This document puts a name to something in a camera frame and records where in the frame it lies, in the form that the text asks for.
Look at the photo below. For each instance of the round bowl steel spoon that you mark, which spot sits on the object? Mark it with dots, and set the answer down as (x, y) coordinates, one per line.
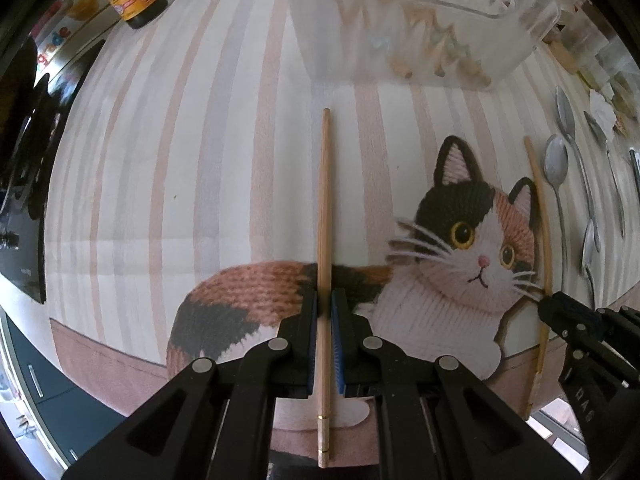
(555, 166)

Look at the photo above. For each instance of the black induction cooktop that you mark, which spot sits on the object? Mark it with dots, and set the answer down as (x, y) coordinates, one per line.
(25, 184)

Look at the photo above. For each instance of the short steel spoon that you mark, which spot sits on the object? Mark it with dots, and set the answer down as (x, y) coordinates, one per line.
(588, 247)

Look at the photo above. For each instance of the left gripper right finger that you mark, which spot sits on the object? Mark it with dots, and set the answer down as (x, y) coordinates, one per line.
(360, 373)

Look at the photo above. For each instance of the striped cat table mat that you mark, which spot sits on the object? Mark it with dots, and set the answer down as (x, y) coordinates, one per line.
(183, 205)

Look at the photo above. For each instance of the clear plastic utensil tray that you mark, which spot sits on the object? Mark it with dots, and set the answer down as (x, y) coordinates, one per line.
(469, 44)

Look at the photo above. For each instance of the crumpled white tissue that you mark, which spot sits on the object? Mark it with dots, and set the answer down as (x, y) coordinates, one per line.
(603, 112)

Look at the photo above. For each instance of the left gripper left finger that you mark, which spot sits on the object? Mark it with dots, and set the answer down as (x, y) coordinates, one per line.
(282, 368)

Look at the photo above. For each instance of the wooden chopstick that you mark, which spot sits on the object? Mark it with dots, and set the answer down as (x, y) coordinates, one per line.
(324, 278)
(547, 266)

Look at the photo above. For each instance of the blue smartphone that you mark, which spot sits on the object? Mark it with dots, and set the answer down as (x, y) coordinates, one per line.
(635, 164)

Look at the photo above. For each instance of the large oval steel spoon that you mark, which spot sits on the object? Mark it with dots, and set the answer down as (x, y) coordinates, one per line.
(566, 121)

